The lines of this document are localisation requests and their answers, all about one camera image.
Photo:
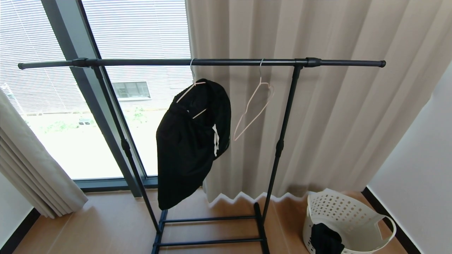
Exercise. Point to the pink clothes hanger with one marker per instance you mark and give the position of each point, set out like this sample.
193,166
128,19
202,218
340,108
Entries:
192,86
260,79

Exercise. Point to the white laundry basket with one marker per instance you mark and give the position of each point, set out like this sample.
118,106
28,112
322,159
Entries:
353,218

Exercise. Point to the black shorts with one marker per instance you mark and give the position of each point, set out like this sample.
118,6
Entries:
187,155

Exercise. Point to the window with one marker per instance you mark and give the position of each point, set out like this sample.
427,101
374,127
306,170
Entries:
141,35

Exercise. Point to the black garment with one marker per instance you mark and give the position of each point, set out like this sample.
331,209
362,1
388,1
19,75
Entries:
325,241

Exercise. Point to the black clothes rack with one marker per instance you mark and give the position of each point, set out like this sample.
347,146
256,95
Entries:
159,62

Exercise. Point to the beige curtain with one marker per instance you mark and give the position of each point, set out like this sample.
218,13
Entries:
31,169
335,88

